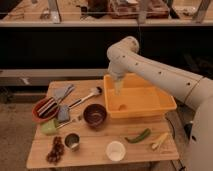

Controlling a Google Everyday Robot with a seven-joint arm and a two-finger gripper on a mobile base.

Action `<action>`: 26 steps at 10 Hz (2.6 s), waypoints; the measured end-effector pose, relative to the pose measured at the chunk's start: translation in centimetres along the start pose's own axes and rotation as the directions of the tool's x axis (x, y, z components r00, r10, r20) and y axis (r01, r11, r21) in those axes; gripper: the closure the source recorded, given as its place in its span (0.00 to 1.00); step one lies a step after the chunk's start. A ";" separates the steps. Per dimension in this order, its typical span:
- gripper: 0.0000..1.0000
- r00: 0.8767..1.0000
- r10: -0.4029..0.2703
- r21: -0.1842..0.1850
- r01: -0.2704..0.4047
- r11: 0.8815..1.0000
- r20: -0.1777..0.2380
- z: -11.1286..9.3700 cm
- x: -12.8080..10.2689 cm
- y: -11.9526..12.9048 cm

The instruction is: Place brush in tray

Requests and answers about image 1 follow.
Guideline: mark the yellow plastic tray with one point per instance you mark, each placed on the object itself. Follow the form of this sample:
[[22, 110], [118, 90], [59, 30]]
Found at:
[[138, 98]]

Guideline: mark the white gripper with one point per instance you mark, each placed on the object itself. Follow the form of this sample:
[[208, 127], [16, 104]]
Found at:
[[118, 85]]

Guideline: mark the bunch of dark grapes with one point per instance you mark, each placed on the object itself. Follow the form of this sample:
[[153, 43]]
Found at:
[[54, 156]]

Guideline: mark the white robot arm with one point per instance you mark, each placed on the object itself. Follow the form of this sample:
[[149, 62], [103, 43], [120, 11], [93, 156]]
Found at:
[[195, 91]]

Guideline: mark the grey spatula lower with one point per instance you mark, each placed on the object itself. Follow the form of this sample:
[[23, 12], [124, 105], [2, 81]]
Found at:
[[63, 114]]

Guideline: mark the striped item in bowl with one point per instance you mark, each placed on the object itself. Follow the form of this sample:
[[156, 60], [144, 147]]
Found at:
[[45, 107]]

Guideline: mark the grey spatula upper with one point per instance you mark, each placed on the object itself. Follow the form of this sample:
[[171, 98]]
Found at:
[[60, 93]]

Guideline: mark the grey spatula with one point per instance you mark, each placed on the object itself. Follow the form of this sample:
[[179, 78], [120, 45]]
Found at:
[[60, 93], [63, 114]]

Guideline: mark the red bowl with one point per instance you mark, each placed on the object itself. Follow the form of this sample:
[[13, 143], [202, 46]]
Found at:
[[42, 120]]

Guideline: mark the green pepper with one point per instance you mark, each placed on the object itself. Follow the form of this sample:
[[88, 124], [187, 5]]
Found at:
[[140, 137]]

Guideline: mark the dark brown bowl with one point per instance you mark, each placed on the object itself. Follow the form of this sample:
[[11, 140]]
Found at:
[[95, 115]]

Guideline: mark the small metal cup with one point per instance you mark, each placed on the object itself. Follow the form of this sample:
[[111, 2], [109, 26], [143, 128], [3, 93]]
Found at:
[[72, 141]]

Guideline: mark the yellow corn piece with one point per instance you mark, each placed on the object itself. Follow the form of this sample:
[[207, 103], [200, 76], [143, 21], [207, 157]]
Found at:
[[159, 141]]

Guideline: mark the white round cup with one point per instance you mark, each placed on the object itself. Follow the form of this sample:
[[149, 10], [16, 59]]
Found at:
[[115, 151]]

